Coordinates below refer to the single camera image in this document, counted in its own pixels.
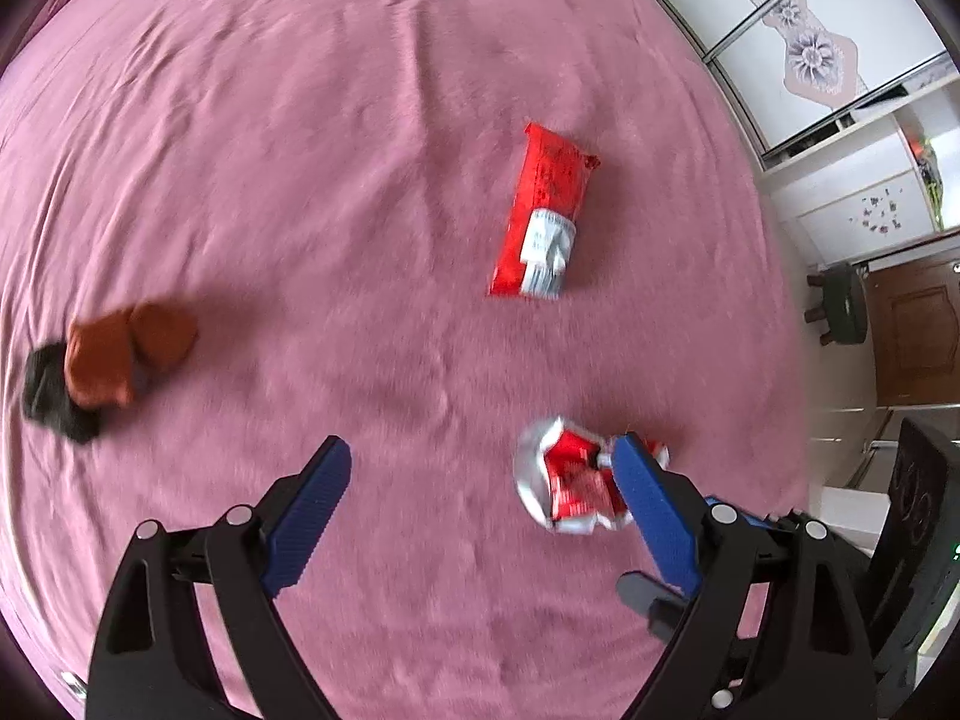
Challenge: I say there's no red white wrapper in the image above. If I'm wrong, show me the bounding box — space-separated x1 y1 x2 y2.
512 416 633 535

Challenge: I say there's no brown black snack wrapper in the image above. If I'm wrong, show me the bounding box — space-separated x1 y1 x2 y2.
21 301 199 445

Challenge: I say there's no long red snack wrapper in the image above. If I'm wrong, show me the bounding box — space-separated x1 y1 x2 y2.
488 122 601 299

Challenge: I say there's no dark green round stool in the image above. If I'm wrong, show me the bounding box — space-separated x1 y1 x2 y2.
804 263 869 346

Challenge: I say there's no brown wooden door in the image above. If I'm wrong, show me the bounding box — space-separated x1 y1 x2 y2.
867 247 958 408

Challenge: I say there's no white cabinet with stickers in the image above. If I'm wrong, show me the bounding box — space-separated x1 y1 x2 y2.
760 75 958 266

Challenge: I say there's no white sliding wardrobe door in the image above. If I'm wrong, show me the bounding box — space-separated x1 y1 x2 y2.
662 0 947 153

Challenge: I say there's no pink bed sheet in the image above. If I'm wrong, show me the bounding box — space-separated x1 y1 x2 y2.
2 0 807 718

